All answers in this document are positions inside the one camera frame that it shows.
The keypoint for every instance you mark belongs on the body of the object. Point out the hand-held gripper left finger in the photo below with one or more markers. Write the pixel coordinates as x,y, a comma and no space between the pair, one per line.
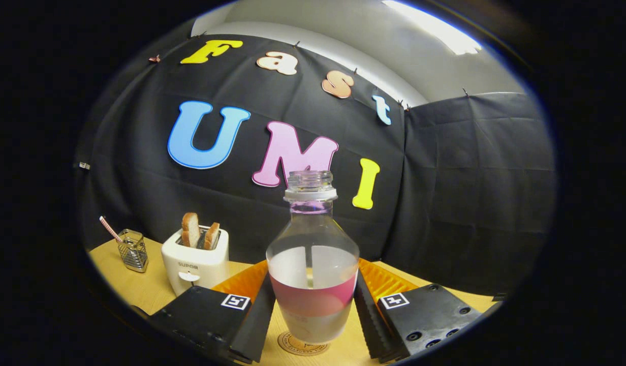
254,325

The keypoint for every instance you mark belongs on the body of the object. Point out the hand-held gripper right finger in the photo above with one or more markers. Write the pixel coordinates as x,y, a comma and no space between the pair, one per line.
371,325

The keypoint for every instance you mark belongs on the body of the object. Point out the round cork coaster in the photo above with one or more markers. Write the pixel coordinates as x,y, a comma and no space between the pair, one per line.
292,347

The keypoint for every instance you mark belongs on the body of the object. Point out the clear juice bottle red label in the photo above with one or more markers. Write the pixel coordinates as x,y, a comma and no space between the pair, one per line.
313,300

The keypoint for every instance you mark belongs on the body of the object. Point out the white toaster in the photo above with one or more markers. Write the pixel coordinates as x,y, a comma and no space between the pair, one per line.
196,264

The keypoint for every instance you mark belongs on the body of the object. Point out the wooden table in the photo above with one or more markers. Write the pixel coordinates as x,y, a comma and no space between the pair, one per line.
140,284

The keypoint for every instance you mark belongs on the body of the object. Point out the black backdrop cloth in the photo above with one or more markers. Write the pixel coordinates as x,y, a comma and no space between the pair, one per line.
470,178

